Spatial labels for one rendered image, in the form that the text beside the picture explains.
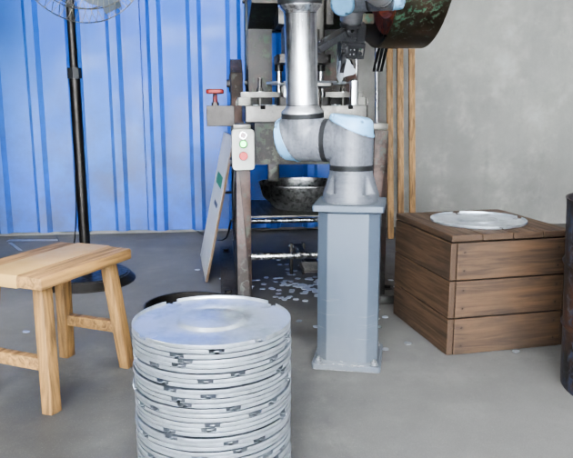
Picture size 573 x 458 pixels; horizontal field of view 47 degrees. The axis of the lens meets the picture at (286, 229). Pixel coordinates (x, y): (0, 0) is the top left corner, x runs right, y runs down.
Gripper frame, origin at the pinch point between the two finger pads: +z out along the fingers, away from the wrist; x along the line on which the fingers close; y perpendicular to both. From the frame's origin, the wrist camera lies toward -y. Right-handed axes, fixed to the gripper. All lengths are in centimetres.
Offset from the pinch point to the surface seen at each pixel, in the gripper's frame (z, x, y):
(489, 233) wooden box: 15, -73, 30
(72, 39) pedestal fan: 2, 41, -95
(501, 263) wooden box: 23, -77, 35
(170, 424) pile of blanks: 4, -139, -56
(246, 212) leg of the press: 38, -25, -33
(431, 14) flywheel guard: -21.3, 5.1, 31.5
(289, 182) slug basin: 53, 18, -12
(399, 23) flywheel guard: -17.5, 7.5, 21.4
